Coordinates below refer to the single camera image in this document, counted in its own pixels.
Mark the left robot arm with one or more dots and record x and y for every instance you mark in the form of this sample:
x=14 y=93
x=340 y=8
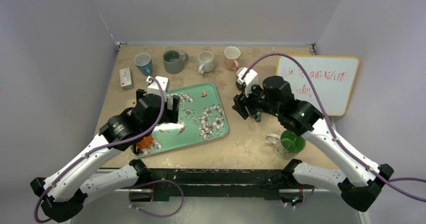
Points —
x=64 y=194

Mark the blue textured mug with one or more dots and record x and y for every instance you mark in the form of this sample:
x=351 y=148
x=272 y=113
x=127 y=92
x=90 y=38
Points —
x=143 y=62

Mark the cream mug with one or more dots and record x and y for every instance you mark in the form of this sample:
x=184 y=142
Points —
x=287 y=144

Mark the green floral tray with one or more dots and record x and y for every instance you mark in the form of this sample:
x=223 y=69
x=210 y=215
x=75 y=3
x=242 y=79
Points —
x=201 y=118

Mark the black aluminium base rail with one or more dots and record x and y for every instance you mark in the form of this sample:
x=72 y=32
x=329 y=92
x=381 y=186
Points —
x=167 y=183

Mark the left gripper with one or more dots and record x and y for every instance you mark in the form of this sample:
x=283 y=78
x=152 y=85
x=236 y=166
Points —
x=170 y=115

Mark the grey flat-bottom mug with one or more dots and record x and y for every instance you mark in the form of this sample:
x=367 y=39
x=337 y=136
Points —
x=174 y=61

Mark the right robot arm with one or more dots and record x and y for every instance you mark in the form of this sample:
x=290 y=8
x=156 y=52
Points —
x=358 y=180

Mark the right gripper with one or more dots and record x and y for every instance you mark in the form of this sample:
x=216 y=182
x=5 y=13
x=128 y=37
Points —
x=242 y=103

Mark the yellow framed whiteboard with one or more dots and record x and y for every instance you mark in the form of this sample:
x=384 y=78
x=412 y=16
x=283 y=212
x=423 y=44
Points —
x=333 y=78

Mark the white speckled round mug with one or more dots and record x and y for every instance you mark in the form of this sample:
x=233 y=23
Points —
x=205 y=62

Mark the orange mug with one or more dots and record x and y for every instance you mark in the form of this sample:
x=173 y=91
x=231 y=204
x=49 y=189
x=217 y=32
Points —
x=145 y=142

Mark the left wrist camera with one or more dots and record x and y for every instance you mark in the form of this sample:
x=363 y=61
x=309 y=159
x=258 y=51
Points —
x=158 y=85

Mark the pink faceted mug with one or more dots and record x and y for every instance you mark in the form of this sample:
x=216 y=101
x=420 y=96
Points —
x=232 y=55

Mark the grey-blue speckled round mug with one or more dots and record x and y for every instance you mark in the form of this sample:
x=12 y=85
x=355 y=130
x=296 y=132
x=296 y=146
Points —
x=257 y=117

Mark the black mug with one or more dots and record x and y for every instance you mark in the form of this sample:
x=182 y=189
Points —
x=240 y=84

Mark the small white red box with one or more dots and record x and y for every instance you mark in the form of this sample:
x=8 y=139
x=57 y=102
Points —
x=126 y=82

